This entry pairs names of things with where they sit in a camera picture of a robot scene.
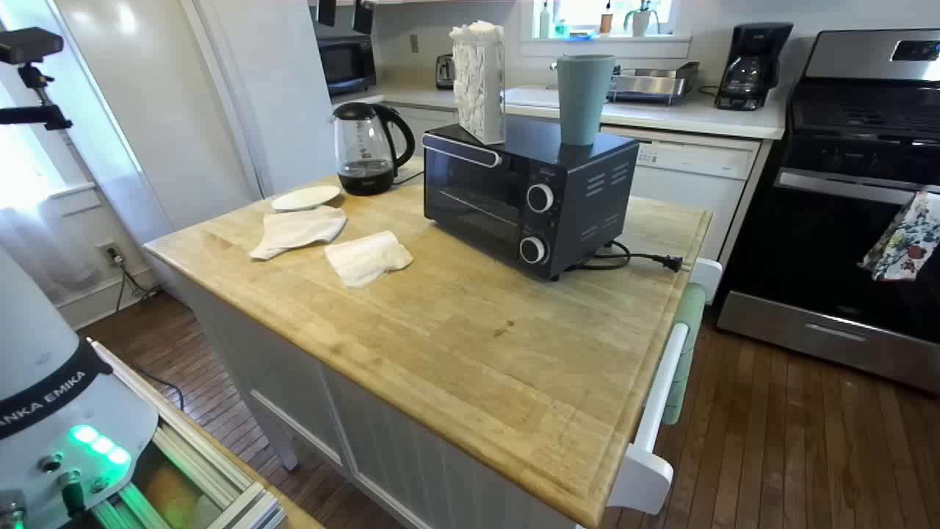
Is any black microwave in background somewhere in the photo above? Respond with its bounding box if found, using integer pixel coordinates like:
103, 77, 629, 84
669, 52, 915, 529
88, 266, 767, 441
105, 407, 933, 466
313, 24, 375, 93

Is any glass electric kettle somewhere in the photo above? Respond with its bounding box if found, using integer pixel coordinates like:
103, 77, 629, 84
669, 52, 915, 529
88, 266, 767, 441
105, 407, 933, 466
334, 102, 414, 194

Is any floral dish towel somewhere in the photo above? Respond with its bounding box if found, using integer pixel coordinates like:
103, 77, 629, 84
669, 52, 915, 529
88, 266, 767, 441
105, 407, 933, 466
861, 191, 940, 282

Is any white kitchen island cart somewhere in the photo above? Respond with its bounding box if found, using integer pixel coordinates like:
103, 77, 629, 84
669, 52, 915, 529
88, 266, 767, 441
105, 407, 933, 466
149, 181, 718, 529

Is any black power cord with plug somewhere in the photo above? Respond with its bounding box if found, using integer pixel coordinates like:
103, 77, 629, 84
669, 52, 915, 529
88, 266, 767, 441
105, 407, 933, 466
572, 238, 685, 275

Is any silver tray on counter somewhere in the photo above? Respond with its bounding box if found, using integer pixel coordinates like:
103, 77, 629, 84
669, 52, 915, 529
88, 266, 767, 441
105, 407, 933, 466
608, 62, 698, 102

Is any green towel on rail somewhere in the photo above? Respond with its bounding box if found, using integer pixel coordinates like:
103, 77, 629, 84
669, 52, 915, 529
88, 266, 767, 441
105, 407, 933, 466
663, 282, 704, 426

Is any black toaster oven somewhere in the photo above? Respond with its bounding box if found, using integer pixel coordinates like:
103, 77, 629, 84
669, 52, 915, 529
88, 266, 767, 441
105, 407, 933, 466
422, 118, 636, 278

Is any teal tall cup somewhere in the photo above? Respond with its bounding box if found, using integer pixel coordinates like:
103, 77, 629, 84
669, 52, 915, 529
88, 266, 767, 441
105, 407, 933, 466
555, 54, 613, 147

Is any white dishwasher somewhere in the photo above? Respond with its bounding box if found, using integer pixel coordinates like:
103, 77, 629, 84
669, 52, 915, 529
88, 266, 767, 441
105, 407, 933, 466
610, 126, 757, 262

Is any white cloth left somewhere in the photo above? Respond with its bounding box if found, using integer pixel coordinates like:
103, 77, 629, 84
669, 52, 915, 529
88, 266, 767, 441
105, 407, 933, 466
248, 204, 345, 262

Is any black kitchen stove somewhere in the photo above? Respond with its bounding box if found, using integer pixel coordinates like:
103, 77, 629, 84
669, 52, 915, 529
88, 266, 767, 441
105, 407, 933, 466
717, 25, 940, 394

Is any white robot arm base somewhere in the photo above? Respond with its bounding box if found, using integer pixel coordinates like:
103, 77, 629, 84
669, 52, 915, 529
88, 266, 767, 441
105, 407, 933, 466
0, 251, 157, 529

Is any black camera on tripod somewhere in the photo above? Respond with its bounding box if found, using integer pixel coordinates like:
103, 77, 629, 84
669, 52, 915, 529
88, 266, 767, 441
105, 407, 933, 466
0, 25, 71, 129

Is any black coffee maker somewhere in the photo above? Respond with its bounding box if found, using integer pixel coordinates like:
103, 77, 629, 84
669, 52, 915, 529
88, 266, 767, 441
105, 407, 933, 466
713, 24, 790, 112

